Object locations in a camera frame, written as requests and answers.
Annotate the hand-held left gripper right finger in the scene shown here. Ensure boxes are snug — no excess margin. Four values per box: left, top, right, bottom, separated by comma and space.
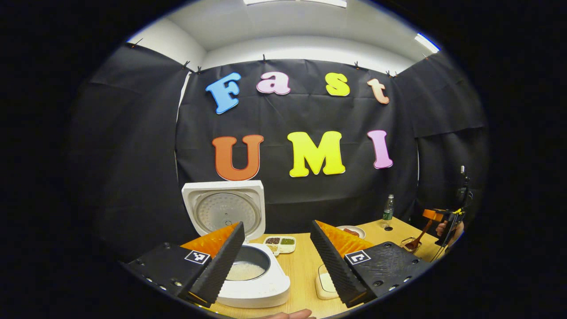
310, 220, 432, 308

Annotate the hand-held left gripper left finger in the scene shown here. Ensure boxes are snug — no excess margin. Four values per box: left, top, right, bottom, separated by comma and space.
120, 221, 245, 306

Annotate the white rice container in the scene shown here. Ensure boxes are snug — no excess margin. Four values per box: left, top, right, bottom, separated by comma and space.
315, 265, 340, 300

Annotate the brown wooden spoon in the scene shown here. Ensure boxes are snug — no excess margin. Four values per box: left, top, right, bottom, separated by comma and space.
405, 219, 433, 251

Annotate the white rice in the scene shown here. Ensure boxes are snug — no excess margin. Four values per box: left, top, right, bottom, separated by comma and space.
227, 261, 266, 281

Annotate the clear mesh chopstick holder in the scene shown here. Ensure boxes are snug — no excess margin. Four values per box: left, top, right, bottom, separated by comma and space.
401, 237, 424, 254

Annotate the white rice cooker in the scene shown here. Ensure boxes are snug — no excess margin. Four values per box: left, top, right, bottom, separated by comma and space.
182, 179, 291, 308

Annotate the clear plastic water bottle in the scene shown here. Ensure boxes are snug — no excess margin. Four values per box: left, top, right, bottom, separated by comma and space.
382, 194, 395, 222

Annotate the white round plate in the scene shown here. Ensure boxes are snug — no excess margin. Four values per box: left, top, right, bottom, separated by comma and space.
337, 226, 366, 240

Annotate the white divided grain tray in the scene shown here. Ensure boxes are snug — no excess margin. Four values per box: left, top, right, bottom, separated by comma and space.
264, 236, 296, 257

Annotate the black backdrop cloth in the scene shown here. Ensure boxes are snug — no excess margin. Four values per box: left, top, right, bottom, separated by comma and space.
69, 42, 488, 262

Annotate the small ceiling light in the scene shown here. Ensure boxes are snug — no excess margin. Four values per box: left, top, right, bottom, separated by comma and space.
415, 33, 441, 54

